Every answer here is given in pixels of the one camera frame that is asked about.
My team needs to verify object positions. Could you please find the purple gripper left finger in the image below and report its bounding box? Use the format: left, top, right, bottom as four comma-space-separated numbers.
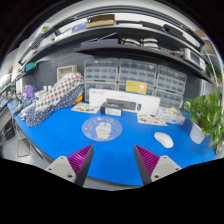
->
46, 145, 94, 186

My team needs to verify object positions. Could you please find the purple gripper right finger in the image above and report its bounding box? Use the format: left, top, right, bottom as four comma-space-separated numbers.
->
134, 145, 181, 185

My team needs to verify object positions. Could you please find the white computer mouse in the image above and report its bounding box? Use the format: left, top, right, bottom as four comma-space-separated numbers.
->
154, 132, 174, 148

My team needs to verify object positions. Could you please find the round cartoon mouse pad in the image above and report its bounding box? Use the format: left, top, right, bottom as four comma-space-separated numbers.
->
82, 116, 123, 142

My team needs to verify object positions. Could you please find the blue desk mat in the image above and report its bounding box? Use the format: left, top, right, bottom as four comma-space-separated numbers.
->
16, 107, 215, 185

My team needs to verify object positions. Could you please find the illustrated card right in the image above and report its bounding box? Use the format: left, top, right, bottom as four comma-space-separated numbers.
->
137, 114, 166, 126

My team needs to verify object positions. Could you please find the illustrated card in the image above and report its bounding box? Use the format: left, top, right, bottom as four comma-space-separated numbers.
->
137, 114, 166, 126
72, 103, 99, 114

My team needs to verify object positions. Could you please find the clear plastic container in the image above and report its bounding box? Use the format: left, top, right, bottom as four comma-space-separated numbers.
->
160, 107, 185, 125

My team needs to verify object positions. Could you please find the illustrated card left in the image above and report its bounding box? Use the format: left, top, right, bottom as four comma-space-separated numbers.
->
72, 103, 99, 114

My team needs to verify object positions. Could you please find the white keyboard box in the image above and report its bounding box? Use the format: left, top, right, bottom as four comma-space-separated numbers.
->
89, 88, 160, 115

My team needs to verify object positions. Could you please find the small black white box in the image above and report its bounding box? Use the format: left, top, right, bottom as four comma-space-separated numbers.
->
100, 102, 122, 116

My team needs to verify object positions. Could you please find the patterned fabric cloth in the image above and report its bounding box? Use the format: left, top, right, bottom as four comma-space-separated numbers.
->
26, 73, 84, 127

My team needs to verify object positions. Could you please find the green potted plant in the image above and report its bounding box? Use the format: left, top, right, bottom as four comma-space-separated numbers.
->
184, 88, 224, 154

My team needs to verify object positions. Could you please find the yellow card box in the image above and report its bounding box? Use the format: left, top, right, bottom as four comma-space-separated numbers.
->
125, 80, 147, 95

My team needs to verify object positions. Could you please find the grey drawer cabinet right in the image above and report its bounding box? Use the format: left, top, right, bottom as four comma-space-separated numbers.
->
155, 65, 187, 109

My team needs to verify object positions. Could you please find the grey drawer cabinet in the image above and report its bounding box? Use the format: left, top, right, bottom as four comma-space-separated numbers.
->
155, 65, 187, 109
84, 58, 118, 99
118, 59, 157, 95

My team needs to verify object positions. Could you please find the purple bottle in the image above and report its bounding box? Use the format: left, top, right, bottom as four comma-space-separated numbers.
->
24, 85, 35, 98

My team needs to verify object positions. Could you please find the white framed box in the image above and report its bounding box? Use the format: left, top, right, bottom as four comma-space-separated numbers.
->
57, 65, 78, 80

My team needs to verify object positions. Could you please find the grey drawer cabinet left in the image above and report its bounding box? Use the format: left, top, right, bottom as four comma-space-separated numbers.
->
84, 58, 118, 99

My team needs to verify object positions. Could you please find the grey drawer cabinet middle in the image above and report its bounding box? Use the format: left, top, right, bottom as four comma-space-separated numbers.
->
118, 59, 157, 95

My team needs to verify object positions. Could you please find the cardboard box on shelf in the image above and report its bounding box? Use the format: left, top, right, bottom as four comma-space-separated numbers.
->
86, 14, 116, 29

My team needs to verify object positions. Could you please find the black wall shelf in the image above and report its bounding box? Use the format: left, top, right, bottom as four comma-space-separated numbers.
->
18, 24, 211, 81

